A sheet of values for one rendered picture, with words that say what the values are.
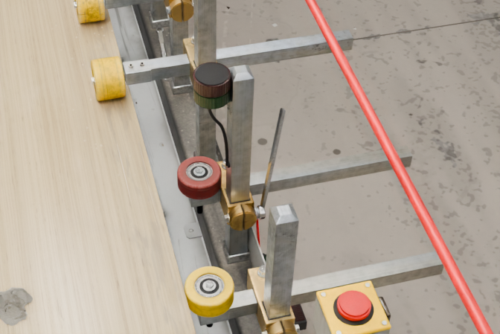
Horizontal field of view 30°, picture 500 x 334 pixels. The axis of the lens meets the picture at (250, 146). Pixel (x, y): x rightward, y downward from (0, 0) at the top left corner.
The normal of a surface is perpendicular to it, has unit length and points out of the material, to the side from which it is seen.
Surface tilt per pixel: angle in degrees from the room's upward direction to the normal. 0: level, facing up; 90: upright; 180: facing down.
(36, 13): 0
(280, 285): 90
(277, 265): 90
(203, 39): 90
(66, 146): 0
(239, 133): 90
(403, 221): 0
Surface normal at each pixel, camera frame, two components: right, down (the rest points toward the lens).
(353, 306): 0.03, -0.71
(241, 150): 0.26, 0.69
